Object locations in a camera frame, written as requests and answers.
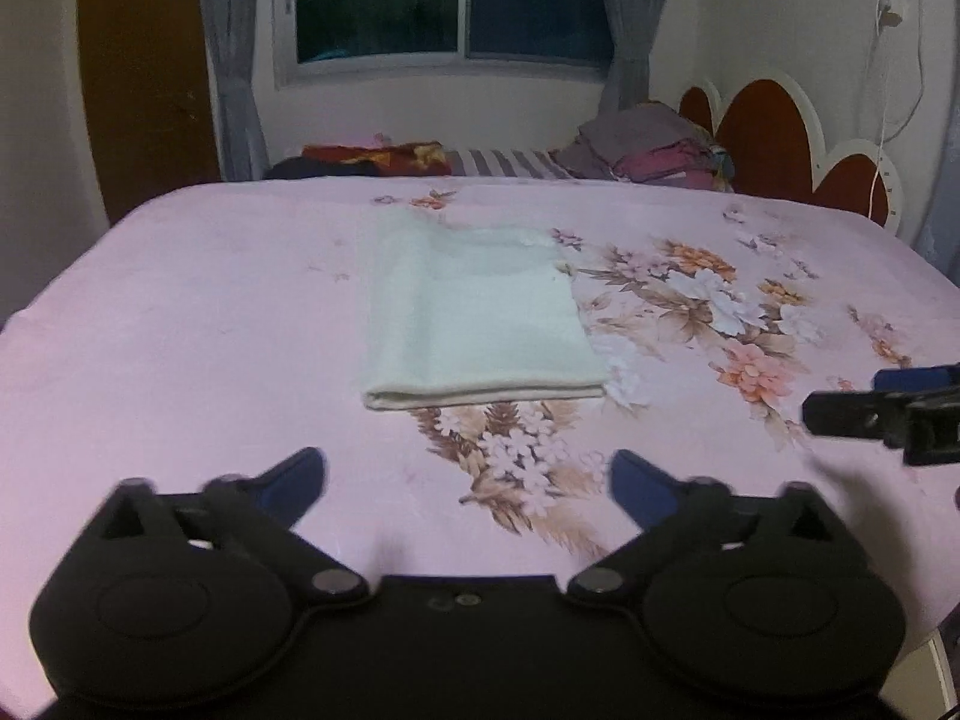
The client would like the grey curtain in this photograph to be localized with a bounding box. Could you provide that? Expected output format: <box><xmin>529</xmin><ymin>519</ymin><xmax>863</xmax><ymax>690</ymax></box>
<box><xmin>200</xmin><ymin>0</ymin><xmax>268</xmax><ymax>182</ymax></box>
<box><xmin>599</xmin><ymin>0</ymin><xmax>667</xmax><ymax>115</ymax></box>

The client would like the red orange patterned pillow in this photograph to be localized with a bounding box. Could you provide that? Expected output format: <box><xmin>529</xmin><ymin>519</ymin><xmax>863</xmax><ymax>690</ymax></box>
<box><xmin>301</xmin><ymin>142</ymin><xmax>452</xmax><ymax>177</ymax></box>

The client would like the white wall charger with cable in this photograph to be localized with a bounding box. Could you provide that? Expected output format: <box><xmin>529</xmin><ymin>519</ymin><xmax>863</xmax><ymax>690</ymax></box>
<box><xmin>864</xmin><ymin>0</ymin><xmax>926</xmax><ymax>226</ymax></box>

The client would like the grey white striped sheet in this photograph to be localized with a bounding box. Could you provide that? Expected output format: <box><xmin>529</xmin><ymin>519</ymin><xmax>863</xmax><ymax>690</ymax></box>
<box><xmin>446</xmin><ymin>148</ymin><xmax>573</xmax><ymax>181</ymax></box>

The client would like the grey right curtain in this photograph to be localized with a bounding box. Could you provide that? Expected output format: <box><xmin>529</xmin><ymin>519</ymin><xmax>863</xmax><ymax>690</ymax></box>
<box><xmin>599</xmin><ymin>0</ymin><xmax>667</xmax><ymax>115</ymax></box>

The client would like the red white heart headboard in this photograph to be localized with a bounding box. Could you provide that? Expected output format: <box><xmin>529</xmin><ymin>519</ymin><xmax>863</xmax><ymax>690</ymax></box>
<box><xmin>679</xmin><ymin>71</ymin><xmax>903</xmax><ymax>232</ymax></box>

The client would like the grey left curtain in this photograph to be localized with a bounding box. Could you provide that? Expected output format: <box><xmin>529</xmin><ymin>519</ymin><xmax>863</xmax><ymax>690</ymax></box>
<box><xmin>200</xmin><ymin>0</ymin><xmax>268</xmax><ymax>182</ymax></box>

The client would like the window with white frame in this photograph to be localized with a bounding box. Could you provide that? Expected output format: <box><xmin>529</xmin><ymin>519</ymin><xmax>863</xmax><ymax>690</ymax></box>
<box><xmin>274</xmin><ymin>0</ymin><xmax>613</xmax><ymax>83</ymax></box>

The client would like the brown wooden door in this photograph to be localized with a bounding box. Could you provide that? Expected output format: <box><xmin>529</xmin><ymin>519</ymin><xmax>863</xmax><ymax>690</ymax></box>
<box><xmin>78</xmin><ymin>0</ymin><xmax>220</xmax><ymax>223</ymax></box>

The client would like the white knitted garment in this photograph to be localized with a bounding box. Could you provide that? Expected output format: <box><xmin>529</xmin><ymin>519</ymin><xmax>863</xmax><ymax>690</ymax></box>
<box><xmin>363</xmin><ymin>208</ymin><xmax>608</xmax><ymax>411</ymax></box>

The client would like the pink floral bed blanket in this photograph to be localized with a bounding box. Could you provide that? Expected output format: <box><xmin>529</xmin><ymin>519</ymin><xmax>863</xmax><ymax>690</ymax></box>
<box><xmin>2</xmin><ymin>179</ymin><xmax>958</xmax><ymax>717</ymax></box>

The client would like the stack of folded clothes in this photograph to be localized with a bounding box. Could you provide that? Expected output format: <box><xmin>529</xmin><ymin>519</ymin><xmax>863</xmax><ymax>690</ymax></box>
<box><xmin>550</xmin><ymin>103</ymin><xmax>734</xmax><ymax>192</ymax></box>

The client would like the black cloth bundle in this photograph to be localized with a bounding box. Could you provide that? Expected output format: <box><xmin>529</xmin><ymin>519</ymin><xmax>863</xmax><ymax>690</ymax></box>
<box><xmin>263</xmin><ymin>156</ymin><xmax>379</xmax><ymax>181</ymax></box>

